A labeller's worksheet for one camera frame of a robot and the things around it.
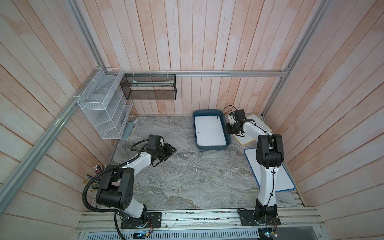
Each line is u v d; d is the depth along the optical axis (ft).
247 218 2.40
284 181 2.82
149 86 3.50
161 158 2.62
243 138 2.89
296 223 2.41
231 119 3.21
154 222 2.40
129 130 3.45
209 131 3.53
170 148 2.73
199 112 3.94
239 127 2.68
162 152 2.62
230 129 3.11
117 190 1.45
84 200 1.31
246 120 2.54
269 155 1.94
